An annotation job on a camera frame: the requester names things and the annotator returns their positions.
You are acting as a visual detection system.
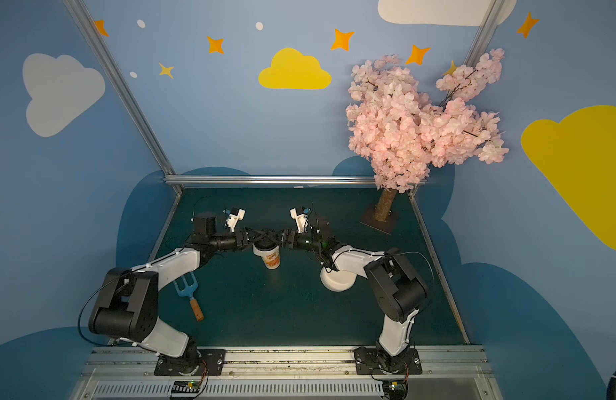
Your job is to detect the aluminium rail front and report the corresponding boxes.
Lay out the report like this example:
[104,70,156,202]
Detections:
[71,346,502,399]

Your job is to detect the aluminium frame back bar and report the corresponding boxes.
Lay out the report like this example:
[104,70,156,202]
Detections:
[164,175,375,188]

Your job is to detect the green circuit board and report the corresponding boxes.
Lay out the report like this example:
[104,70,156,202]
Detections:
[168,381,203,399]

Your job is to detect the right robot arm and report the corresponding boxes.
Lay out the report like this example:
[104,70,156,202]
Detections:
[253,228,428,360]

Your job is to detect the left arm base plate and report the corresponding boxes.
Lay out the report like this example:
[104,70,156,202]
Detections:
[154,348,226,377]

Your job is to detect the paper milk tea cup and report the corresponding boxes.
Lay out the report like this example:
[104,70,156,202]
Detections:
[253,245,281,269]

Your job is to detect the blue fork wooden handle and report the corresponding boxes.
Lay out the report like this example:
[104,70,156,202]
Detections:
[173,273,205,322]

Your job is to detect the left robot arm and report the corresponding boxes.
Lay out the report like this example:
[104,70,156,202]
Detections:
[88,210,286,361]

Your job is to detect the black plastic cup lid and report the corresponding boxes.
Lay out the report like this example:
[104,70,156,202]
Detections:
[253,238,278,253]

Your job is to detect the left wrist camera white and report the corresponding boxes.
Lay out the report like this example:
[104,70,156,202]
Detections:
[225,208,246,233]

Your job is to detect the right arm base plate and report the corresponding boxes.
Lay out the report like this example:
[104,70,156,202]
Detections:
[353,347,422,375]

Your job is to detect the pink cherry blossom tree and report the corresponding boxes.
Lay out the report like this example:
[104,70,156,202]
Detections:
[346,48,509,233]

